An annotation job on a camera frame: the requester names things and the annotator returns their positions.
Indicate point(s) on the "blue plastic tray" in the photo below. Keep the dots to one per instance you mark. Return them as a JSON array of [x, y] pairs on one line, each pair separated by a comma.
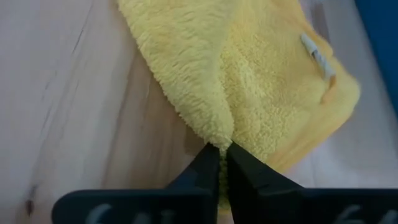
[[382, 37]]

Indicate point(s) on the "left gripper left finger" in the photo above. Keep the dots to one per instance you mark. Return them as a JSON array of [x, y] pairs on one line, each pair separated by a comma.
[[186, 205]]

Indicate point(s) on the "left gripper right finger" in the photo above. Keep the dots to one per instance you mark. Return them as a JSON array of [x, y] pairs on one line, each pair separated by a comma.
[[264, 202]]

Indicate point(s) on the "yellow microfiber towel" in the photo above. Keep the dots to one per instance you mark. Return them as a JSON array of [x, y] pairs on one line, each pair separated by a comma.
[[248, 77]]

